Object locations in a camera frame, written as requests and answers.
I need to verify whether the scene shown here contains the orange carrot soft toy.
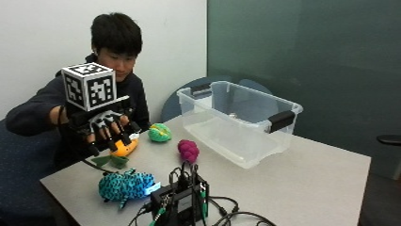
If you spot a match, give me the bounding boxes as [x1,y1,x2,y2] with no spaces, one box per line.
[91,134,140,170]

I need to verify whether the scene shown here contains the green knitted ball toy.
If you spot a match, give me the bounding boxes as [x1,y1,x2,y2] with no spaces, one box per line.
[147,122,173,143]

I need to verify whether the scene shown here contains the blue striped plush fish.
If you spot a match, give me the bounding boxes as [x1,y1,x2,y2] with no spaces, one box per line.
[97,168,163,210]

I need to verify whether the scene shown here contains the magenta knitted berry toy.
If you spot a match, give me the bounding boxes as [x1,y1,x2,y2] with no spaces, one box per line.
[177,138,201,165]

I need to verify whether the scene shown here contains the white marker cube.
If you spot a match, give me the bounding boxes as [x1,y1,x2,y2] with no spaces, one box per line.
[60,61,131,113]

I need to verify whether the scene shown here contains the blue upholstered chair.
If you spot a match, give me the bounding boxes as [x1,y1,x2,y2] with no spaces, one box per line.
[0,118,71,226]

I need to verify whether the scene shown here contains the the person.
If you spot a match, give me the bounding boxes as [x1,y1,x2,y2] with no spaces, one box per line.
[4,12,152,172]

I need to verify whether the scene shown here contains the clear plastic storage bin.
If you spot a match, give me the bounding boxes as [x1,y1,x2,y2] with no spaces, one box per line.
[176,80,305,170]

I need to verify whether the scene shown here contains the black electronics box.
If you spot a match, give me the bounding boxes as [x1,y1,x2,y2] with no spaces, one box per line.
[148,161,211,226]

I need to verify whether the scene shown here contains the black chair armrest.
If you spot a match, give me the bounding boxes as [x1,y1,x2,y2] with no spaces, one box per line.
[376,134,401,146]

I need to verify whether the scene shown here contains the black glove cable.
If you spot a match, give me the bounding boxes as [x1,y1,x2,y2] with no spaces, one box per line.
[80,157,116,174]

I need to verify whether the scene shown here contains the green cable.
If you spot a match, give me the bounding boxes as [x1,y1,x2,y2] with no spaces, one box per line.
[148,206,168,226]

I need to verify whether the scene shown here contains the black looped cable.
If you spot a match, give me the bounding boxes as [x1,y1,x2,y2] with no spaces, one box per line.
[207,195,243,218]

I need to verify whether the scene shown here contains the black long cable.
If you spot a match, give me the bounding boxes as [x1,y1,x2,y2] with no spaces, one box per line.
[212,211,279,226]

